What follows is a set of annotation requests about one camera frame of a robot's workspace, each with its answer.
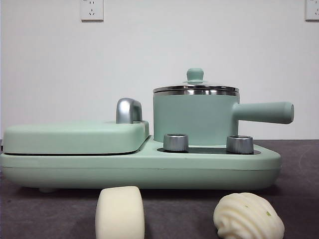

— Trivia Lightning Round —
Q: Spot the twisted ridged white bun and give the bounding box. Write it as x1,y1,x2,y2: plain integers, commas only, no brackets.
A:
213,192,285,239

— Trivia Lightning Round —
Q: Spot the green griddle lid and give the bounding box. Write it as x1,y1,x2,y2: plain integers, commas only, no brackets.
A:
2,119,152,154

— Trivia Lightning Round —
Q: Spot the white wall socket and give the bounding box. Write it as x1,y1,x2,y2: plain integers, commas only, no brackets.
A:
305,0,319,21
80,0,104,22

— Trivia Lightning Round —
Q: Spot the smooth white steamed bun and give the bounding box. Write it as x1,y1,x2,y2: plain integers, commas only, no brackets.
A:
95,186,145,239

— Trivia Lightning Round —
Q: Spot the silver control knob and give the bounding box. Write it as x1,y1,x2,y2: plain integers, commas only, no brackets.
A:
163,133,189,152
226,135,254,153

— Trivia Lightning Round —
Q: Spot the glass pot lid green knob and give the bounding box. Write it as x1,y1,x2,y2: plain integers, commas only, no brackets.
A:
153,68,240,97

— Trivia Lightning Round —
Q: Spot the green pot with side handle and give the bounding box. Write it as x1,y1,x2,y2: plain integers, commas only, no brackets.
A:
153,87,295,147

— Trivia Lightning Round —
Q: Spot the silver griddle lid handle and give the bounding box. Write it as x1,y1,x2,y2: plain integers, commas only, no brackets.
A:
116,98,144,124

